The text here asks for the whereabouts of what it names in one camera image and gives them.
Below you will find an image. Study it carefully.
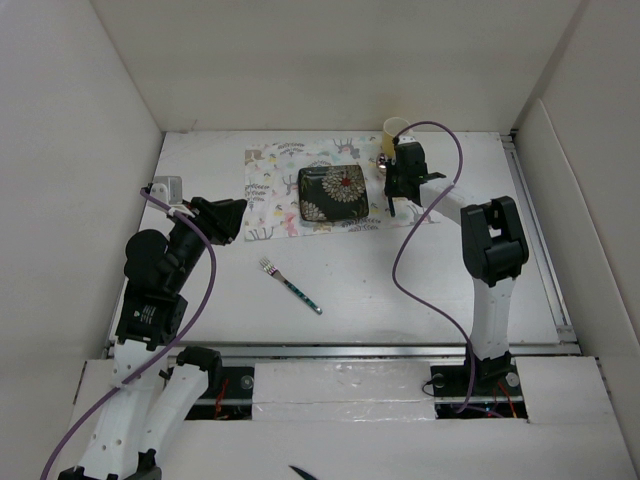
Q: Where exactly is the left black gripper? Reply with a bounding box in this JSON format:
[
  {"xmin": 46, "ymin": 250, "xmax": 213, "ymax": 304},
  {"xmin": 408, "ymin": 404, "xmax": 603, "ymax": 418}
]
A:
[{"xmin": 167, "ymin": 195, "xmax": 246, "ymax": 290}]

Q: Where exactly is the fork with teal handle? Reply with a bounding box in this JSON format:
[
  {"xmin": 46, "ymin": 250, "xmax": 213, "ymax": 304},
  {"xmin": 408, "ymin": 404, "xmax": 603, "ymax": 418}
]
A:
[{"xmin": 259, "ymin": 257, "xmax": 323, "ymax": 315}]

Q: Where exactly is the white floral cloth napkin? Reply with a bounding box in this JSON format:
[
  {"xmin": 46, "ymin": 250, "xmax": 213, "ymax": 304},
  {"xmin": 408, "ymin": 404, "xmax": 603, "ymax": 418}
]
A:
[{"xmin": 244, "ymin": 135, "xmax": 424, "ymax": 241}]

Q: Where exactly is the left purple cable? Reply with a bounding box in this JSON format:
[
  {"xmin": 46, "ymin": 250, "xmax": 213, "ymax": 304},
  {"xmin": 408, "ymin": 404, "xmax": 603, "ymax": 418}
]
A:
[{"xmin": 38, "ymin": 187, "xmax": 217, "ymax": 480}]

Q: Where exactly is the yellow ceramic mug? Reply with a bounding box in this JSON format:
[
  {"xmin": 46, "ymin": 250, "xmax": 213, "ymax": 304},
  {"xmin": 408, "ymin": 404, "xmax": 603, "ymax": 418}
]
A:
[{"xmin": 381, "ymin": 117, "xmax": 410, "ymax": 158}]

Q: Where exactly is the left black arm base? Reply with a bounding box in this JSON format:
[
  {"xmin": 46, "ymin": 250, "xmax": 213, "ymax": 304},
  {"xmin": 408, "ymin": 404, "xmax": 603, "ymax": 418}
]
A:
[{"xmin": 186, "ymin": 366, "xmax": 255, "ymax": 421}]

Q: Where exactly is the spoon with teal handle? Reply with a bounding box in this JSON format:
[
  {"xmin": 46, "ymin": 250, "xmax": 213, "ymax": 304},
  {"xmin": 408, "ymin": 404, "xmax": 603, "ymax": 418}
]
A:
[{"xmin": 375, "ymin": 153, "xmax": 397, "ymax": 218}]

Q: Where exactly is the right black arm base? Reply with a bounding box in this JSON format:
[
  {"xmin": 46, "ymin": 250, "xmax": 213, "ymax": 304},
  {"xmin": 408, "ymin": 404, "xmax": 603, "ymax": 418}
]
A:
[{"xmin": 422, "ymin": 361, "xmax": 528, "ymax": 419}]

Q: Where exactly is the aluminium rail frame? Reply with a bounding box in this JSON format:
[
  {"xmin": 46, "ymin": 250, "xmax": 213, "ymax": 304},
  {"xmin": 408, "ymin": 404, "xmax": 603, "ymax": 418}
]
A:
[{"xmin": 102, "ymin": 130, "xmax": 581, "ymax": 361}]

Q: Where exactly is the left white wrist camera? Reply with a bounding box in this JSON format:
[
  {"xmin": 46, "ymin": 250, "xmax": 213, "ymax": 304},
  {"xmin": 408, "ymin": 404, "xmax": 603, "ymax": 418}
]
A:
[{"xmin": 140, "ymin": 176, "xmax": 194, "ymax": 217}]

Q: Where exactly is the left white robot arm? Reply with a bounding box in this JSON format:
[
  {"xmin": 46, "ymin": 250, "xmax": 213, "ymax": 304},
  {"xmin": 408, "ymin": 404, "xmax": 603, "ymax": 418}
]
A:
[{"xmin": 59, "ymin": 190, "xmax": 247, "ymax": 479}]

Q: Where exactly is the black floral square plate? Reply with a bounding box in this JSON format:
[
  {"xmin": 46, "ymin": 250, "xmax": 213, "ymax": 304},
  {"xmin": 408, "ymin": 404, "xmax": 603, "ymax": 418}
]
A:
[{"xmin": 297, "ymin": 164, "xmax": 369, "ymax": 223}]

